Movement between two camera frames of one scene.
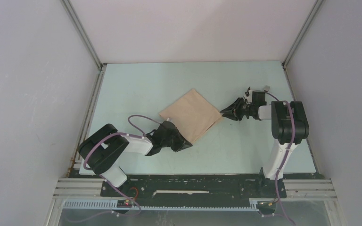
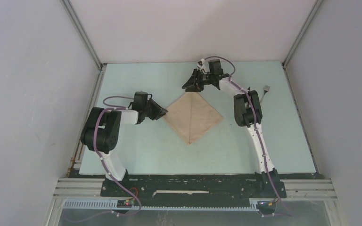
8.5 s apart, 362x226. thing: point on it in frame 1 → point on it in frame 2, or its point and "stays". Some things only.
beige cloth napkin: [192, 115] stays
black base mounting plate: [196, 187] stays
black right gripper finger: [234, 110] → [196, 83]
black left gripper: [182, 143] → [158, 111]
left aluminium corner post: [87, 41] stays
